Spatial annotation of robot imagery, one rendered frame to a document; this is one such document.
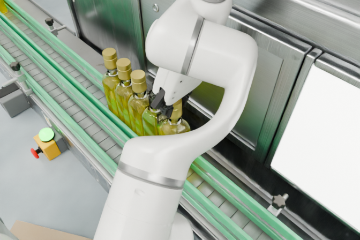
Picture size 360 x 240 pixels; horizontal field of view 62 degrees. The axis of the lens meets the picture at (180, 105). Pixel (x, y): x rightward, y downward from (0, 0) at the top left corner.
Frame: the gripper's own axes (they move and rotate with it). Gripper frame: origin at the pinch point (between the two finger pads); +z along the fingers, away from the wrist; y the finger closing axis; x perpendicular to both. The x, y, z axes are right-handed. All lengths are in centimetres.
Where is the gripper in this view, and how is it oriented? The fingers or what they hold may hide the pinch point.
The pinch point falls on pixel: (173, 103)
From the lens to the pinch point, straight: 64.4
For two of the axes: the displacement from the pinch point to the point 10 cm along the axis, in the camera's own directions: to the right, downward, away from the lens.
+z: -1.8, 5.2, 8.3
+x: 6.8, 6.8, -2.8
